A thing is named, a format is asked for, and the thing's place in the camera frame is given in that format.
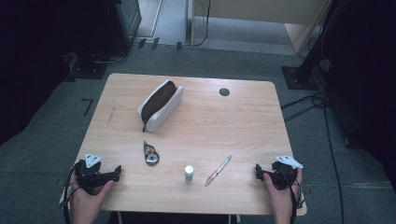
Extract person's left hand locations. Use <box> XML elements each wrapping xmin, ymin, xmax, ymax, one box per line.
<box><xmin>68</xmin><ymin>172</ymin><xmax>116</xmax><ymax>218</ymax></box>

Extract glue stick white cap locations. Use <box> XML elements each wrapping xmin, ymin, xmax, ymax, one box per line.
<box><xmin>184</xmin><ymin>164</ymin><xmax>194</xmax><ymax>183</ymax></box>

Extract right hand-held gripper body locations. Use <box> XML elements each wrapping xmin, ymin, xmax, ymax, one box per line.
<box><xmin>263</xmin><ymin>155</ymin><xmax>304</xmax><ymax>191</ymax></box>

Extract black cabinet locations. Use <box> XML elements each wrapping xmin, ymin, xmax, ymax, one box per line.
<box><xmin>74</xmin><ymin>0</ymin><xmax>143</xmax><ymax>63</ymax></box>

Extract silver pen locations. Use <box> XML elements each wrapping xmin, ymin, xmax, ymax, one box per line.
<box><xmin>205</xmin><ymin>155</ymin><xmax>233</xmax><ymax>188</ymax></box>

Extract right hand-held gripper cable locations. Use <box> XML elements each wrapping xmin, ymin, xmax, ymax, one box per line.
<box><xmin>281</xmin><ymin>164</ymin><xmax>305</xmax><ymax>224</ymax></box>

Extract left hand-held gripper cable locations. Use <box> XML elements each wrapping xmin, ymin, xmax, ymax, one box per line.
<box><xmin>63</xmin><ymin>164</ymin><xmax>82</xmax><ymax>224</ymax></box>

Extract black floor cables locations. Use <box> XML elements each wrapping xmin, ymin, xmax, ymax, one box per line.
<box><xmin>279</xmin><ymin>91</ymin><xmax>346</xmax><ymax>224</ymax></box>

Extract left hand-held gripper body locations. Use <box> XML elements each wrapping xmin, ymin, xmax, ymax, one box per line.
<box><xmin>74</xmin><ymin>152</ymin><xmax>108</xmax><ymax>196</ymax></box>

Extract person's right hand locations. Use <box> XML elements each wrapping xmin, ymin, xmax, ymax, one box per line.
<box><xmin>262</xmin><ymin>167</ymin><xmax>304</xmax><ymax>217</ymax></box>

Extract grey looped floor cable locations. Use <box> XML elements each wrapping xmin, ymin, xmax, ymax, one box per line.
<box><xmin>92</xmin><ymin>50</ymin><xmax>129</xmax><ymax>65</ymax></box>

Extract hand-held gripper cable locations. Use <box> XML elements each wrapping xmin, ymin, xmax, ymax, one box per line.
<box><xmin>281</xmin><ymin>164</ymin><xmax>305</xmax><ymax>224</ymax></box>
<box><xmin>63</xmin><ymin>164</ymin><xmax>82</xmax><ymax>224</ymax></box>

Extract black stand with base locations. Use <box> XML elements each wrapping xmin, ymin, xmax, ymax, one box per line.
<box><xmin>281</xmin><ymin>0</ymin><xmax>340</xmax><ymax>91</ymax></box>

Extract black hanging cable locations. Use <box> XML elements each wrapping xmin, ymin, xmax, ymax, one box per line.
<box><xmin>194</xmin><ymin>0</ymin><xmax>212</xmax><ymax>48</ymax></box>

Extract dark curtain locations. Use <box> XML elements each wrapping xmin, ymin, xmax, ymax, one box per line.
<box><xmin>0</xmin><ymin>0</ymin><xmax>76</xmax><ymax>147</ymax></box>
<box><xmin>323</xmin><ymin>0</ymin><xmax>396</xmax><ymax>190</ymax></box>

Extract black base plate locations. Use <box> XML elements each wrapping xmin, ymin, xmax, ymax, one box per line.
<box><xmin>65</xmin><ymin>60</ymin><xmax>108</xmax><ymax>80</ymax></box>

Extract light wooden furniture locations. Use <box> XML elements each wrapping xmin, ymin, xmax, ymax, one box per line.
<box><xmin>190</xmin><ymin>0</ymin><xmax>332</xmax><ymax>55</ymax></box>

